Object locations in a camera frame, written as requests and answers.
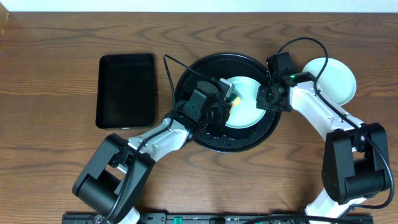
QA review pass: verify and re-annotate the round black tray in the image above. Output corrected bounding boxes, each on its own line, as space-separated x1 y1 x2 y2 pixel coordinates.
175 53 281 153

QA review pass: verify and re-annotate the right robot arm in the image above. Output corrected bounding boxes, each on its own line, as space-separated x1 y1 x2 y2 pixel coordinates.
257 72 394 223

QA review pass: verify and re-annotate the green yellow sponge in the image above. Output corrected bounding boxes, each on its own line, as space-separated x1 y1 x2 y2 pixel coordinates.
228 93 241 107

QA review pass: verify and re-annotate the light blue plate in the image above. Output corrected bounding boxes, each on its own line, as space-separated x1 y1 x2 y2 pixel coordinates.
226 77 266 129
317 58 356 106

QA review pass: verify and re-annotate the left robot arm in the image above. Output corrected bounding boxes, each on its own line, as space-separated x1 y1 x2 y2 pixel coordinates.
72 100 233 223

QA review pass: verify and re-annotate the black cable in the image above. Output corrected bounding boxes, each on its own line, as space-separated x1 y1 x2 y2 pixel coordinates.
242 37 396 224
99 54 224 224

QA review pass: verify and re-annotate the left black cable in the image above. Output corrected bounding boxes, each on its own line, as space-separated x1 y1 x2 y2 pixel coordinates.
99 54 224 224

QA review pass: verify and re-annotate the right black cable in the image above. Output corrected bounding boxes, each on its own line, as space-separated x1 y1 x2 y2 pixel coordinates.
242 37 396 224

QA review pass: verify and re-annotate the black rectangular tray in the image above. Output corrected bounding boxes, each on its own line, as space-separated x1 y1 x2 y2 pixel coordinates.
95 53 155 129

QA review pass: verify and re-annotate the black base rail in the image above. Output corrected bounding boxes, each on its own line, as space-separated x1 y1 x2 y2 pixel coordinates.
61 213 374 224

